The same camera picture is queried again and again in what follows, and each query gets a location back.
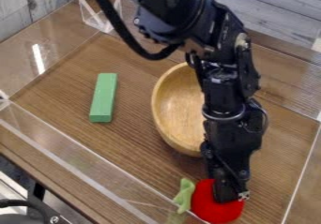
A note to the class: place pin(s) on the clear acrylic corner bracket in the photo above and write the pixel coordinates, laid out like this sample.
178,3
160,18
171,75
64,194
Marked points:
94,19

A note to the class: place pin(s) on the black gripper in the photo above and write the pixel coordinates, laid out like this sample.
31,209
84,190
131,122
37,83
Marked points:
231,140

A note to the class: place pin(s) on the black table leg bracket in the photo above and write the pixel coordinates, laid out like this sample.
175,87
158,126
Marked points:
40,210

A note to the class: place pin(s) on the wooden bowl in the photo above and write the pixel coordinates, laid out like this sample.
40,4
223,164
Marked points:
177,101

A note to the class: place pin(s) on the clear acrylic tray wall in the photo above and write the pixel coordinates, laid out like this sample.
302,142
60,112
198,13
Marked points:
104,193

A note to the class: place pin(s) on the green rectangular block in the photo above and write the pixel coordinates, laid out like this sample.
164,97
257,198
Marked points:
103,98

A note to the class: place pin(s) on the red plush strawberry toy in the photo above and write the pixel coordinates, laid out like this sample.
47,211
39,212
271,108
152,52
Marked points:
195,198

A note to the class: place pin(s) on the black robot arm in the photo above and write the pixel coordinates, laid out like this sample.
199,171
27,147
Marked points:
210,34

